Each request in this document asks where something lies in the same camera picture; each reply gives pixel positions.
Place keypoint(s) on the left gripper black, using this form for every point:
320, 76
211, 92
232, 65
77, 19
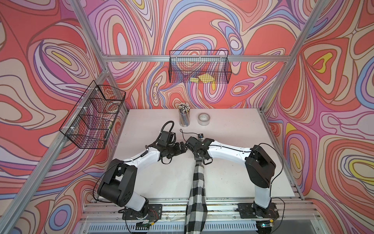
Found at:
177, 150

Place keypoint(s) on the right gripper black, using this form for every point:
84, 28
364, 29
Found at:
195, 154

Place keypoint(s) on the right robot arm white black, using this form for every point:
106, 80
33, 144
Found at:
259, 165

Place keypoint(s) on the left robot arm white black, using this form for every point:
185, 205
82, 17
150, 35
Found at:
118, 182

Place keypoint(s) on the plaid sleeved forearm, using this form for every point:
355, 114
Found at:
196, 211

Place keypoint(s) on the metal pencil cup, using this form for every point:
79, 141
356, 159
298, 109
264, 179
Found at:
184, 114

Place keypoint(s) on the yellow sticky notes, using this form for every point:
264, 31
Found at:
204, 78

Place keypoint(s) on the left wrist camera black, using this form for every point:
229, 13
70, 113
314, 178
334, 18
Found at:
167, 138

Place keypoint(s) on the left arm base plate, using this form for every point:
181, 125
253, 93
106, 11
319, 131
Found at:
149, 212

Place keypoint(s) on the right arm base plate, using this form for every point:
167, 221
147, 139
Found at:
252, 211

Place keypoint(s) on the left black wire basket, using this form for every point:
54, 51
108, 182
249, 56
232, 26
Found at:
89, 125

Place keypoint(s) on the black wire basket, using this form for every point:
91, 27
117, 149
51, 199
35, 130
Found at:
89, 125
184, 64

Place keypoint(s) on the back black wire basket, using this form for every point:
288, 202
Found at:
184, 64

